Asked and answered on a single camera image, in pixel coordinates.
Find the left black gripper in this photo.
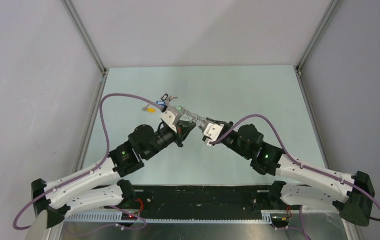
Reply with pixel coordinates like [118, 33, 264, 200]
[143, 119, 196, 160]

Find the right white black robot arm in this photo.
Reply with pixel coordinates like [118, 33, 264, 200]
[201, 118, 375, 227]

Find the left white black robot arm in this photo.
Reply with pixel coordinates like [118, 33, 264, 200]
[31, 120, 196, 228]

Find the black tagged key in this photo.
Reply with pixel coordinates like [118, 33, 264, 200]
[161, 93, 178, 102]

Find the blue tagged key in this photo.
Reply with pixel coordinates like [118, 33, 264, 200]
[155, 100, 166, 106]

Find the yellow tagged key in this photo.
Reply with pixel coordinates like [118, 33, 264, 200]
[142, 104, 156, 113]

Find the left controller board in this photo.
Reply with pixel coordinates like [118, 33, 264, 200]
[121, 212, 139, 222]

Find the controller board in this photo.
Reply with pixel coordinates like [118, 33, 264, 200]
[121, 212, 139, 222]
[271, 215, 291, 229]

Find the right controller board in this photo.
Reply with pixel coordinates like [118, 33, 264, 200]
[271, 215, 291, 229]

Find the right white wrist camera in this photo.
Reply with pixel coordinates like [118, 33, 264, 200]
[201, 121, 224, 146]

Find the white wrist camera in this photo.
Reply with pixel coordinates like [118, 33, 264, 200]
[201, 121, 224, 146]
[160, 106, 182, 133]

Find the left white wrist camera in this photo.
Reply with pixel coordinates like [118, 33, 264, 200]
[160, 106, 182, 133]

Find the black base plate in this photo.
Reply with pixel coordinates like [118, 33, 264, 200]
[103, 184, 320, 221]

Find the metal cable duct rail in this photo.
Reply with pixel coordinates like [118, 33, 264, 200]
[64, 211, 271, 224]

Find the right aluminium frame post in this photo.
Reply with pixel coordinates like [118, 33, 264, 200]
[295, 0, 342, 76]

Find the aluminium frame post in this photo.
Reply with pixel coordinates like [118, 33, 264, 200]
[295, 0, 342, 76]
[60, 0, 107, 76]

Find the left aluminium frame post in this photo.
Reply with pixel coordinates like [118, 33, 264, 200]
[60, 0, 107, 76]

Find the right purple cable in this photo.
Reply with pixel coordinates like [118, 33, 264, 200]
[209, 114, 380, 222]

